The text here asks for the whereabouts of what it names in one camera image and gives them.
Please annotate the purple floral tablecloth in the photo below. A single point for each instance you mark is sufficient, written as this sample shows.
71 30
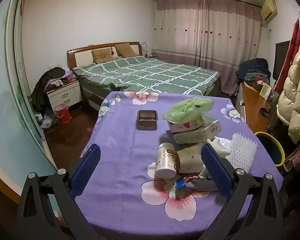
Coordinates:
120 135

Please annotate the brown square pillow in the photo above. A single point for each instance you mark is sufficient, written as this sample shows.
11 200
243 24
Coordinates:
125 50
102 55

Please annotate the cream puffer jacket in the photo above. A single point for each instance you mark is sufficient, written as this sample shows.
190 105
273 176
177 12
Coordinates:
292 92

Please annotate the white tube red print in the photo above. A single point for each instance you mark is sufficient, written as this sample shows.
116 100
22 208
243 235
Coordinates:
205 181

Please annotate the black television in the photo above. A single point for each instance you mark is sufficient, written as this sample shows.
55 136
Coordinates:
281 60

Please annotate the pile of dark clothes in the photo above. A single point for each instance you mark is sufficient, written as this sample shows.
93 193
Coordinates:
253 68

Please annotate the green and white flat box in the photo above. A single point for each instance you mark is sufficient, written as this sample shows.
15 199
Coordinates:
197 135

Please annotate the white foam fruit net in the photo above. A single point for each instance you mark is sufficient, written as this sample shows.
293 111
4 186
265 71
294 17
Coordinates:
241 152

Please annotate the red garment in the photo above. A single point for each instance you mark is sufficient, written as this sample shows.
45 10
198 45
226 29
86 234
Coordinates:
295 37

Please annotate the blue trash bin yellow rim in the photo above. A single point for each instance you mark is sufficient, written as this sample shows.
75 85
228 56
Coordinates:
270 150

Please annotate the beige paper cup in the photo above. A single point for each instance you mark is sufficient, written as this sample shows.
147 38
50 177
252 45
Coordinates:
190 157

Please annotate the dark jacket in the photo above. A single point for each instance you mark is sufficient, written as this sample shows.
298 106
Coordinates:
47 80

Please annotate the small blue wrapper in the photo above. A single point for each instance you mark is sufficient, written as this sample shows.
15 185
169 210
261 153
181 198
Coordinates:
180 183

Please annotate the red bucket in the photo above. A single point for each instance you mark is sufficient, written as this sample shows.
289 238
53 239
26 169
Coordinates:
63 113

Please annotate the pink clutter pile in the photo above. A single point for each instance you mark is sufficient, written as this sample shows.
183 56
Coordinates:
69 76

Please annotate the pink and beige curtain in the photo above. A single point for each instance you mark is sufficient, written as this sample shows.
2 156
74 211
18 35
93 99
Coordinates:
202 42

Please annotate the white bedside lamp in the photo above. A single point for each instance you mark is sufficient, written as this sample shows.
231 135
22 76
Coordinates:
144 47

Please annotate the pink and white carton box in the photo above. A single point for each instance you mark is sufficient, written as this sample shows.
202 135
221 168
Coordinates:
185 127

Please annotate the black plastic tray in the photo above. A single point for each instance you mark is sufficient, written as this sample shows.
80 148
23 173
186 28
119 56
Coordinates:
147 116

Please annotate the cream air conditioner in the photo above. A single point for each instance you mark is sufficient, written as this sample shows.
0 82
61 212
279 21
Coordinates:
268 10

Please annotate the teal sliding wardrobe door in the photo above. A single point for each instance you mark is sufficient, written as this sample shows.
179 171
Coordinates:
5 92

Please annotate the green checked duvet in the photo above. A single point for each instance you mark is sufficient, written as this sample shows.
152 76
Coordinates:
152 72

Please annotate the wooden desk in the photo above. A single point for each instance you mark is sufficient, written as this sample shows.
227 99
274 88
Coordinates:
252 110

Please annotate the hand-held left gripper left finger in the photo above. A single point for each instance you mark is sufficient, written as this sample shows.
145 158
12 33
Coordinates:
86 172

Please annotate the wooden bed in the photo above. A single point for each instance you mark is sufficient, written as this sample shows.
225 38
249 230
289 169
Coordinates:
82 55

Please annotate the white supplement bottle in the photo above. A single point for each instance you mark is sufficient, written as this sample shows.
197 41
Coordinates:
165 162

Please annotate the green plastic bag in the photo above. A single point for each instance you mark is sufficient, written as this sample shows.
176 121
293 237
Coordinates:
187 107

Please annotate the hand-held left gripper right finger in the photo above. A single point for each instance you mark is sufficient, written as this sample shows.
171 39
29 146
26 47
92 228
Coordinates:
215 170

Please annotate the white nightstand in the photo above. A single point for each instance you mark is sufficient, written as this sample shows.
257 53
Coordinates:
65 95

